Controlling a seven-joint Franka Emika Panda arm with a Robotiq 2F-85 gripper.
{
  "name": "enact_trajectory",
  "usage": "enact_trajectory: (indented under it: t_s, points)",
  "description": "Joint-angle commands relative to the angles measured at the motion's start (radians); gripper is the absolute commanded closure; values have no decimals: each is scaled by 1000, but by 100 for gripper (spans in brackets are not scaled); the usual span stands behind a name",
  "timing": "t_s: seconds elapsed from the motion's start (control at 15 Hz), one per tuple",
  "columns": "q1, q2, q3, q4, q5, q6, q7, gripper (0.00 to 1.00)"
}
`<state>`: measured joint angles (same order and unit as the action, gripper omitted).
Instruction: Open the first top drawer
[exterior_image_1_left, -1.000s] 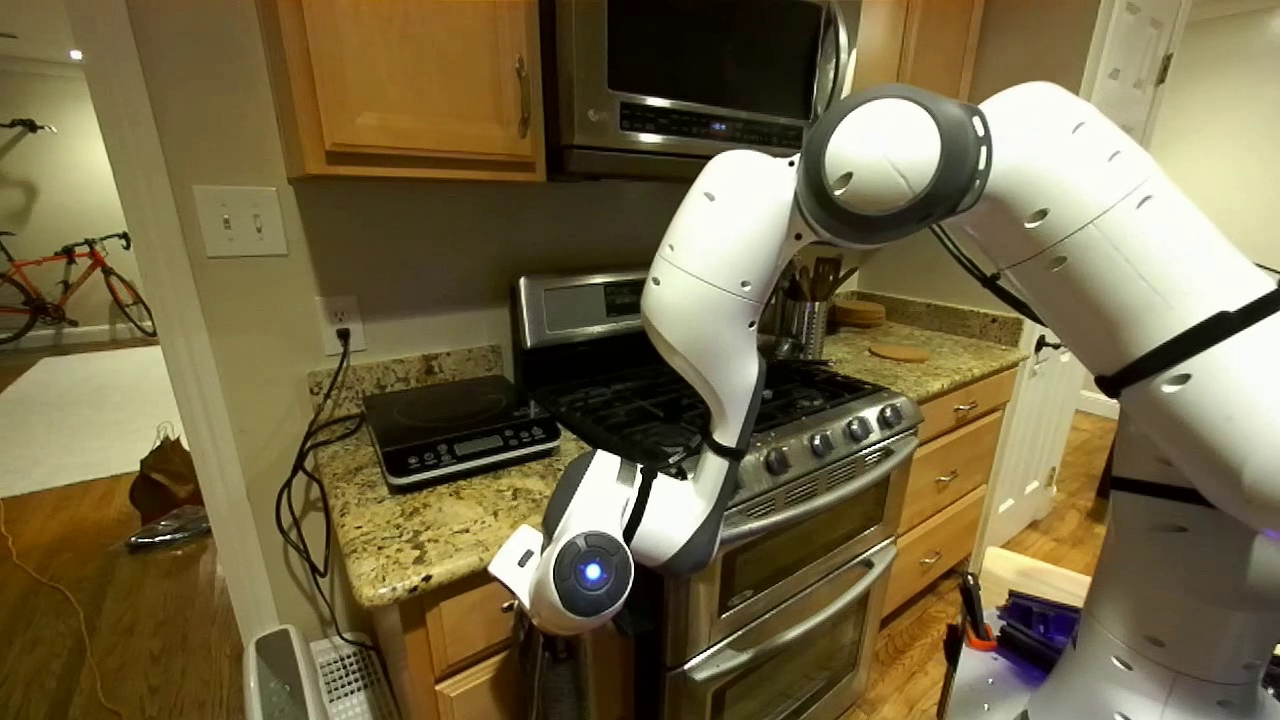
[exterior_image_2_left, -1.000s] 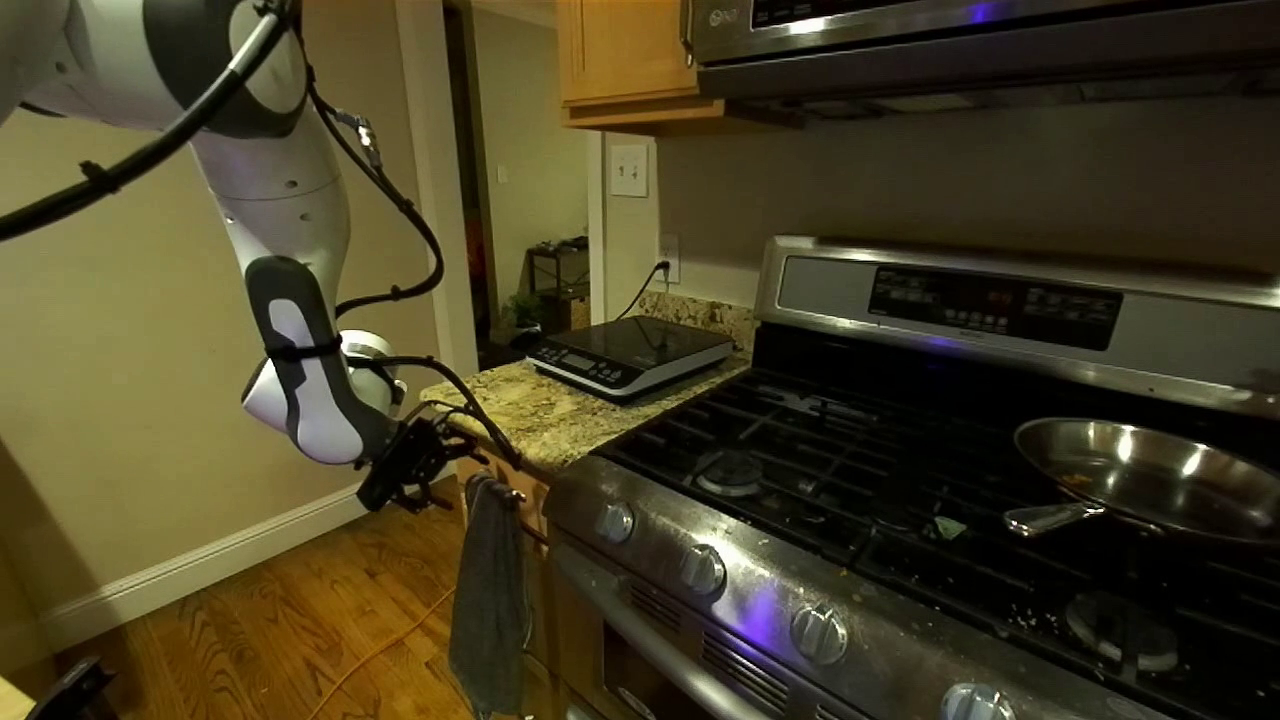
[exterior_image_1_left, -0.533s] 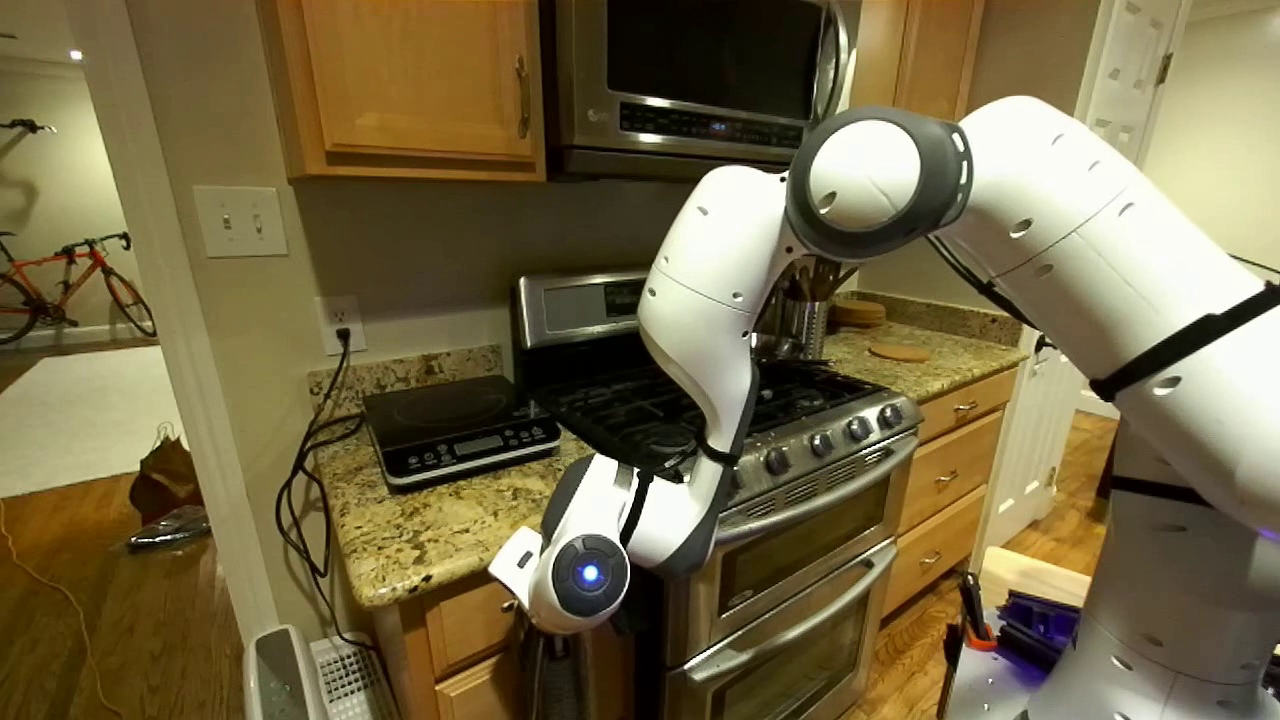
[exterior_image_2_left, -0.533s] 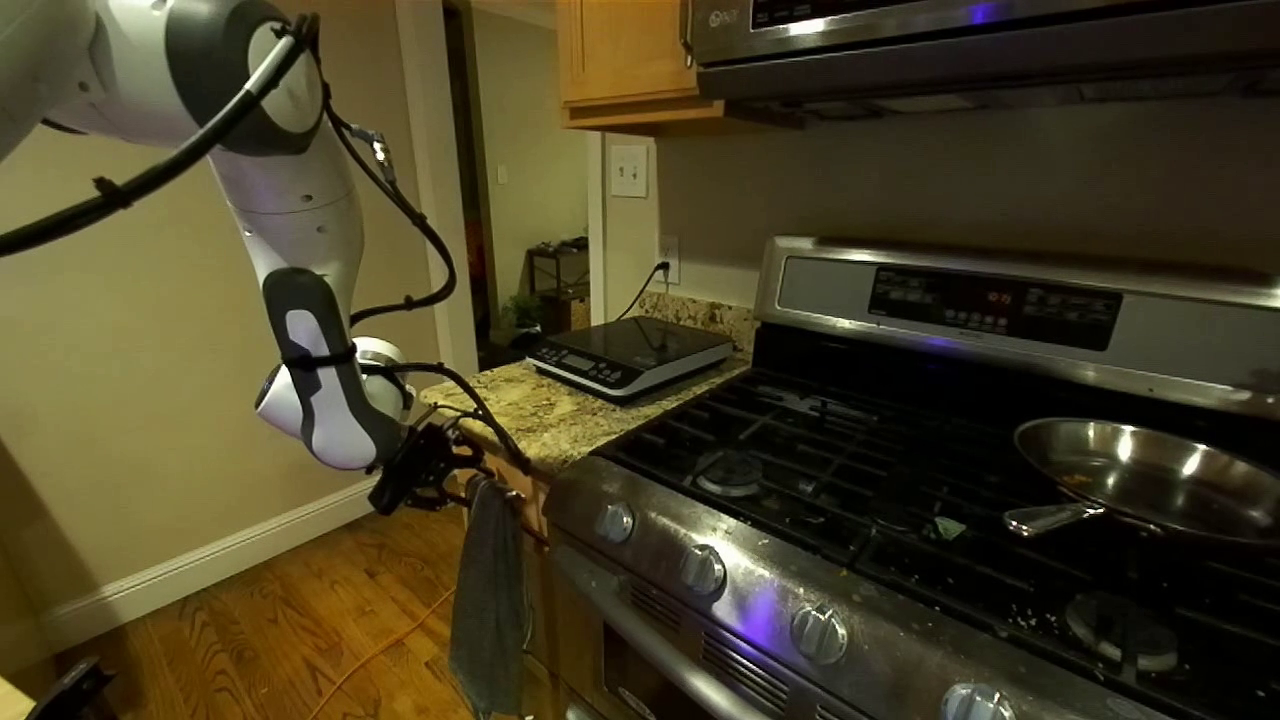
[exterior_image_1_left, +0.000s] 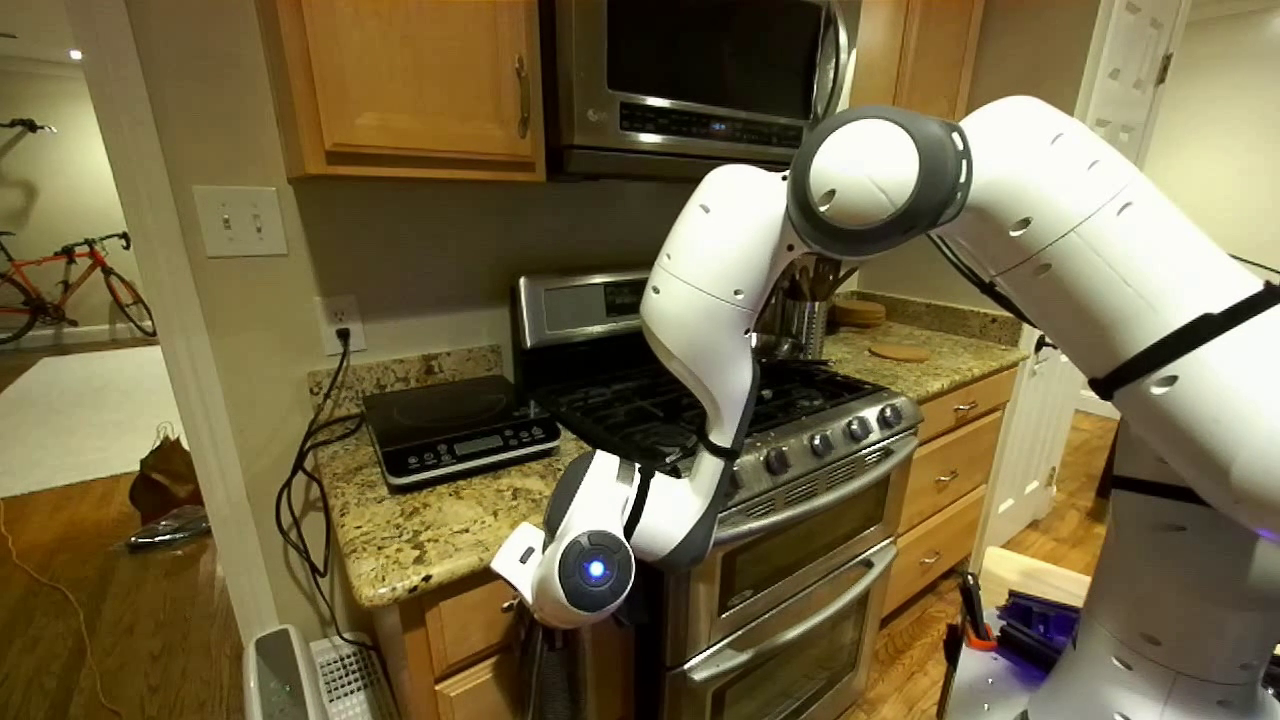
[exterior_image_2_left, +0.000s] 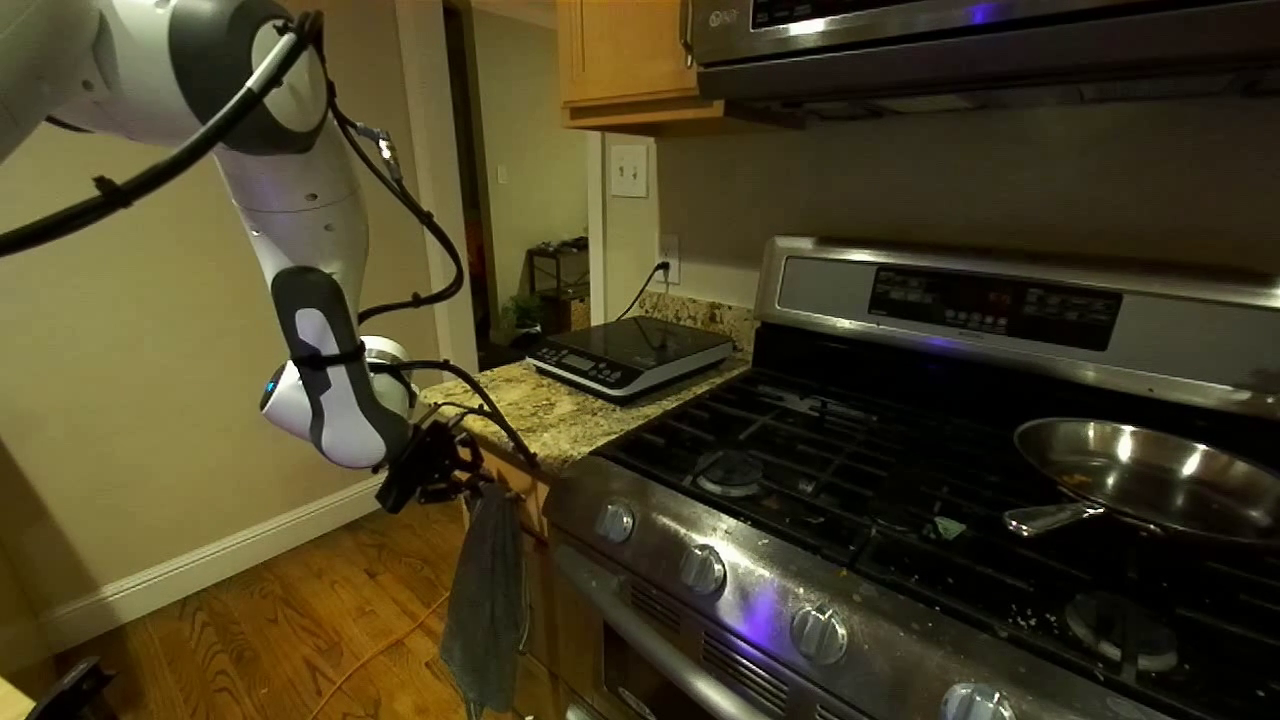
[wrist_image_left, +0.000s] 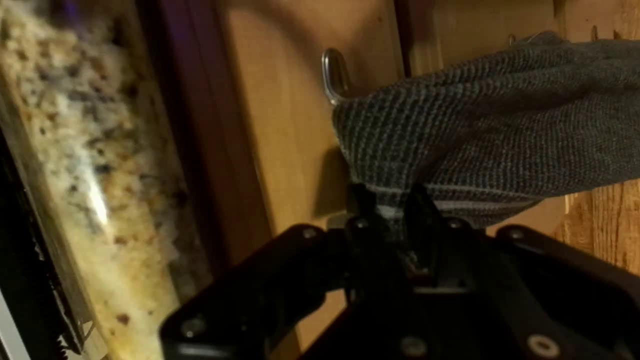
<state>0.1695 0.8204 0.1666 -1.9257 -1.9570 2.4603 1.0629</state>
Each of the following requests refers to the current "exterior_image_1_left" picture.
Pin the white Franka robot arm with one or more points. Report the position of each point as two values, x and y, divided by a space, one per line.
1093 265

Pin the silver stove knob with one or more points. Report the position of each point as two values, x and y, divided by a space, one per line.
777 461
891 416
858 428
822 444

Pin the steel utensil holder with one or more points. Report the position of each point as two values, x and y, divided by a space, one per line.
806 324

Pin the orange bicycle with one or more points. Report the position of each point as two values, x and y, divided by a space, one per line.
83 282

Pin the white wall outlet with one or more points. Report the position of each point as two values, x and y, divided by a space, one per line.
341 324

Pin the purple lit device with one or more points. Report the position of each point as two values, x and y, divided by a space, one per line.
1031 627

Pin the white panel door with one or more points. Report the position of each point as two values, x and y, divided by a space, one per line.
1025 454

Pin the deep wooden drawer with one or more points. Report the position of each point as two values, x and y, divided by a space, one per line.
932 550
951 469

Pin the wooden drawer below towel drawer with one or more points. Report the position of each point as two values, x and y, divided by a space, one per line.
475 689

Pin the white light switch plate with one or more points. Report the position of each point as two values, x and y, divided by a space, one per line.
240 220

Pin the wooden drawer with towel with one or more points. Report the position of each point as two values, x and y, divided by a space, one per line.
463 620

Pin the round wooden trivet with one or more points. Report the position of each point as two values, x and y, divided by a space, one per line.
898 352

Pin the stainless steel gas range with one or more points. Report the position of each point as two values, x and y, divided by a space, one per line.
800 585

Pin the gray dish towel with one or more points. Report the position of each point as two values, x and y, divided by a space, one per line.
546 682

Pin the black portable induction cooktop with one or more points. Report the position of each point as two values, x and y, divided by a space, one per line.
453 426

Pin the brown paper bag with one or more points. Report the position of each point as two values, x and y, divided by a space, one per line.
163 475

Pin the gray shoe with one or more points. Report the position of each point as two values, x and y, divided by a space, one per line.
165 528

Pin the white vented panel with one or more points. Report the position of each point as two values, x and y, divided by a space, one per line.
345 682

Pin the light wooden board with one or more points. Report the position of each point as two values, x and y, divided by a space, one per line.
1041 579

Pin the stainless steel microwave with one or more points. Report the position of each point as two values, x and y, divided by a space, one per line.
693 83

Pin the shallow wooden drawer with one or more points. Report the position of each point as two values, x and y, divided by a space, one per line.
964 400

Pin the white floor heater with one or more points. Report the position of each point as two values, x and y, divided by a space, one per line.
278 673

